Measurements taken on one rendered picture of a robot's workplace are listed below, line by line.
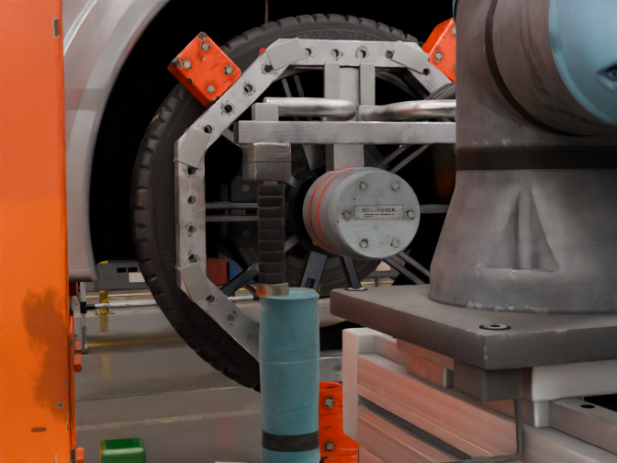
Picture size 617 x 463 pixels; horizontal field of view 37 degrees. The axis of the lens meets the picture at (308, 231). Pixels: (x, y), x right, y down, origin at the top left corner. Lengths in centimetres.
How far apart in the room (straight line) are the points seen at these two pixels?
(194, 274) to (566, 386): 94
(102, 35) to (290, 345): 58
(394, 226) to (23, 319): 57
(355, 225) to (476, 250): 74
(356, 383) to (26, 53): 48
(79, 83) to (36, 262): 57
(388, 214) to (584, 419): 84
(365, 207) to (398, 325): 75
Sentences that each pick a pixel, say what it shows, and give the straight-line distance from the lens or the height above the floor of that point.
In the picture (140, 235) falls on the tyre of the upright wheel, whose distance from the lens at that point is 149.
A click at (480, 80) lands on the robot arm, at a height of 96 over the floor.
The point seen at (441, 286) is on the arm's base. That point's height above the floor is 83.
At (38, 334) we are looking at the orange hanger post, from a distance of 99.
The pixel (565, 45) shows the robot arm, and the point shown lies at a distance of 45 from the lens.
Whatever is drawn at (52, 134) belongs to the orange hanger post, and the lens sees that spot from 98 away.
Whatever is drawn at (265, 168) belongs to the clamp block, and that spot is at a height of 92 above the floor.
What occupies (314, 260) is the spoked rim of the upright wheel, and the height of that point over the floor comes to 77.
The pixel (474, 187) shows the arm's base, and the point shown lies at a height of 89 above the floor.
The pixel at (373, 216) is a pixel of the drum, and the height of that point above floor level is 85.
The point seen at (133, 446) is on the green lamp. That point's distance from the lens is 86.
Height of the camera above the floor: 90
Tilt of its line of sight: 3 degrees down
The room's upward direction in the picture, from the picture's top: 1 degrees counter-clockwise
